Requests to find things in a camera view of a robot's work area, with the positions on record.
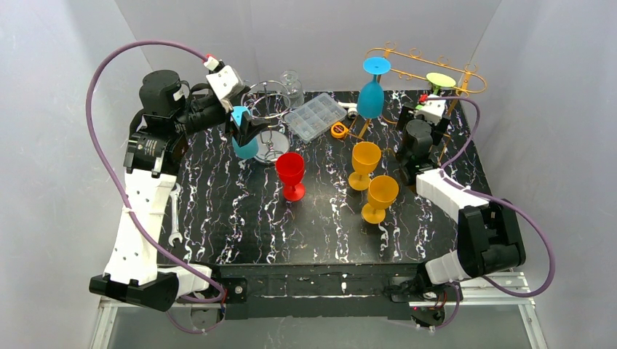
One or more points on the chrome spiral glass rack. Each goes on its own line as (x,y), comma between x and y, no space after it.
(269,101)

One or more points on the yellow tape measure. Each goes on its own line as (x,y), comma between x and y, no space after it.
(338,130)

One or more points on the clear glass wine glass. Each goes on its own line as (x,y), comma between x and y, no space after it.
(294,88)

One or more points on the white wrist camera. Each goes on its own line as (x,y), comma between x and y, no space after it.
(430,109)
(224,81)

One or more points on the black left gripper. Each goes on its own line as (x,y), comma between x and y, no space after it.
(232,122)

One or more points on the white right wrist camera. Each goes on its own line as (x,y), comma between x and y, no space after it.
(430,109)

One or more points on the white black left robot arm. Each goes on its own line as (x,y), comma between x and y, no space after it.
(157,144)

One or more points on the red plastic goblet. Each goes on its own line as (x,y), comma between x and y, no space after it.
(290,168)

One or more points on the green plastic goblet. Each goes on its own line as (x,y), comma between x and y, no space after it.
(438,81)

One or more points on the orange plastic goblet near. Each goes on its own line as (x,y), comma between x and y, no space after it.
(381,194)

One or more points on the blue plastic goblet back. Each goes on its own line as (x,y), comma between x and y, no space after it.
(371,97)

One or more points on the orange plastic goblet far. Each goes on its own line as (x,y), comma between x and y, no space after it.
(365,157)

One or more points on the white small tool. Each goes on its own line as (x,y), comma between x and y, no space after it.
(351,109)

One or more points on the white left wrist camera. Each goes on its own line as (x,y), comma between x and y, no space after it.
(224,81)

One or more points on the orange plastic goblet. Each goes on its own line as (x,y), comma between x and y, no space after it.
(381,194)
(365,157)

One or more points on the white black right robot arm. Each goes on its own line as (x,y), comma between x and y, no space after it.
(489,238)

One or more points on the clear plastic parts box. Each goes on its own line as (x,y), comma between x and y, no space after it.
(314,117)

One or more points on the gold wire glass rack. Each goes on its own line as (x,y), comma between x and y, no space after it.
(462,86)

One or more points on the blue plastic goblet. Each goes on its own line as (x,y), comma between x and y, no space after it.
(371,97)
(241,127)

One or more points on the silver open-end wrench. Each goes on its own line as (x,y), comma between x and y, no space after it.
(176,236)

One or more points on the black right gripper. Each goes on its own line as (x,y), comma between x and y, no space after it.
(409,114)

